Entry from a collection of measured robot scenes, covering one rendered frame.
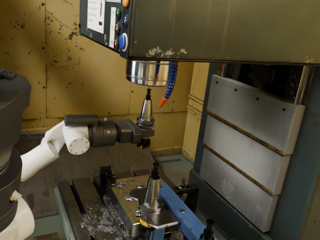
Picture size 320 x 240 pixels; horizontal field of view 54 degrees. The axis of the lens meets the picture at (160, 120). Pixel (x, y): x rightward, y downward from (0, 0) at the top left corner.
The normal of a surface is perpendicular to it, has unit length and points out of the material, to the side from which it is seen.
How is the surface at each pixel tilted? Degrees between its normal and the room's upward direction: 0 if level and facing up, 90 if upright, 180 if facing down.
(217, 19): 90
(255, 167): 90
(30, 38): 90
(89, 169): 24
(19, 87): 16
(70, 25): 90
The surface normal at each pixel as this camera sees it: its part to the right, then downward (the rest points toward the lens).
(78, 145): 0.41, 0.52
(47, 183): 0.28, -0.72
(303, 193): -0.89, 0.06
